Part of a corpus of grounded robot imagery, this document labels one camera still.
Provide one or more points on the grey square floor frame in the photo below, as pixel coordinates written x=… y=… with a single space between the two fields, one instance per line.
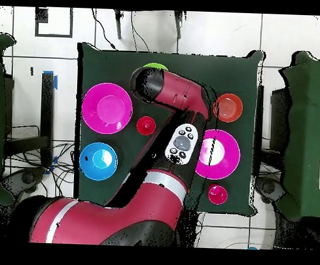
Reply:
x=53 y=35

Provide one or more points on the large pink bowl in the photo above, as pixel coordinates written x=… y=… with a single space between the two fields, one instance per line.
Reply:
x=107 y=108
x=227 y=158

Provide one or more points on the dark green tablecloth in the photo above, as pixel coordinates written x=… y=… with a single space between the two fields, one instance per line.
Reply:
x=230 y=72

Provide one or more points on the blue tape strip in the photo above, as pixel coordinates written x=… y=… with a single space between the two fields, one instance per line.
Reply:
x=56 y=82

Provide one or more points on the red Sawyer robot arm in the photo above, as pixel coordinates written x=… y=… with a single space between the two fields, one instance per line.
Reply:
x=177 y=91

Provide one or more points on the crimson cup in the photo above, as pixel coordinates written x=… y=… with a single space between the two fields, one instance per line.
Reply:
x=217 y=194

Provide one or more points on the black pedestal leg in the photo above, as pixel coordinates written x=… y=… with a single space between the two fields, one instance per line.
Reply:
x=269 y=190
x=26 y=179

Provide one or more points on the metal chair leg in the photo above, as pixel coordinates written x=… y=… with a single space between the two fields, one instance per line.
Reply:
x=178 y=25
x=118 y=26

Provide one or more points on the black table frame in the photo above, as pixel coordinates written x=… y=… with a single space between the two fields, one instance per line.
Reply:
x=47 y=107

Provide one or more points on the blue bowl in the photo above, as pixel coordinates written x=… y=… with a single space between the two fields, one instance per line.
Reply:
x=98 y=161

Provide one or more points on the orange bowl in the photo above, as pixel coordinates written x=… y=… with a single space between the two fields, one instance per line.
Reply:
x=230 y=108

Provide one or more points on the red cup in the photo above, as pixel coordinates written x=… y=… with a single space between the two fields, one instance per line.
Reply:
x=146 y=125

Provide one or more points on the green bowl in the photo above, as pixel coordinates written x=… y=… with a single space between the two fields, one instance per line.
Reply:
x=155 y=65

